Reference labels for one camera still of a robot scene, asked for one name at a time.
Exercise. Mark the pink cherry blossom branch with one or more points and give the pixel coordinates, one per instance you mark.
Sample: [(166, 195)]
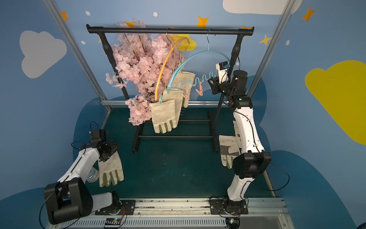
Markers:
[(148, 63)]

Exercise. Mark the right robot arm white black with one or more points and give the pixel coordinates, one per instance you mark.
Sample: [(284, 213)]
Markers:
[(243, 153)]

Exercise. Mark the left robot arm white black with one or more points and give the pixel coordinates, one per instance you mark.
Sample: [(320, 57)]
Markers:
[(68, 198)]

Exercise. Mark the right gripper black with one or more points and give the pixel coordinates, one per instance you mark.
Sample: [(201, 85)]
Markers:
[(215, 87)]

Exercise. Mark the light blue clip hanger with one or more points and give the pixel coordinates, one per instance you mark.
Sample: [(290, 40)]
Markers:
[(201, 60)]

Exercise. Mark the silver metal can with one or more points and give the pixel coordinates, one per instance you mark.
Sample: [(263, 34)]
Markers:
[(93, 175)]

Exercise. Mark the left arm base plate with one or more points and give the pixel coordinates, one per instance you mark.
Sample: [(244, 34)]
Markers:
[(122, 207)]

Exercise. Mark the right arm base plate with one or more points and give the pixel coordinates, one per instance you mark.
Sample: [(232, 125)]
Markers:
[(226, 206)]

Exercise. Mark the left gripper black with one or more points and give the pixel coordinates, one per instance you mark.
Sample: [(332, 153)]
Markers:
[(108, 150)]

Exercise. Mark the cream glove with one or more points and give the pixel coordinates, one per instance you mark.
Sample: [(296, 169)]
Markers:
[(163, 116), (182, 81), (237, 134), (111, 171), (176, 95), (229, 150)]

